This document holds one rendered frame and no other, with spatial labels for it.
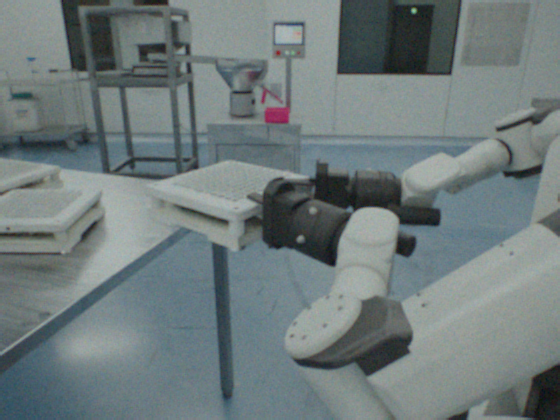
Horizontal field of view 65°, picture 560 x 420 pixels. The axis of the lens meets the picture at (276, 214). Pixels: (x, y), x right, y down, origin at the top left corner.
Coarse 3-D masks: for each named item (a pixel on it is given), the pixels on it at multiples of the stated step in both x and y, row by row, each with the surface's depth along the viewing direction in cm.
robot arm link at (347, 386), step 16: (352, 272) 52; (368, 272) 52; (336, 288) 50; (352, 288) 49; (368, 288) 49; (384, 288) 52; (304, 368) 37; (352, 368) 35; (320, 384) 36; (336, 384) 35; (352, 384) 35; (368, 384) 35; (336, 400) 36; (352, 400) 36; (368, 400) 35; (336, 416) 40; (352, 416) 36; (368, 416) 36; (384, 416) 36
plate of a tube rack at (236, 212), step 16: (176, 176) 92; (304, 176) 91; (160, 192) 84; (176, 192) 82; (192, 192) 82; (192, 208) 79; (208, 208) 76; (224, 208) 74; (240, 208) 74; (256, 208) 76
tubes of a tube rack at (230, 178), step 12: (216, 168) 93; (228, 168) 94; (240, 168) 94; (192, 180) 86; (204, 180) 86; (216, 180) 86; (228, 180) 86; (240, 180) 86; (252, 180) 86; (264, 180) 86
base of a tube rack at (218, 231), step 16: (160, 208) 87; (176, 208) 87; (176, 224) 86; (192, 224) 81; (208, 224) 80; (224, 224) 80; (256, 224) 80; (224, 240) 76; (240, 240) 75; (256, 240) 78
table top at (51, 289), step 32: (128, 192) 139; (96, 224) 115; (128, 224) 115; (160, 224) 115; (0, 256) 99; (32, 256) 99; (64, 256) 99; (96, 256) 99; (128, 256) 99; (0, 288) 86; (32, 288) 86; (64, 288) 86; (96, 288) 87; (0, 320) 76; (32, 320) 76; (64, 320) 80; (0, 352) 69
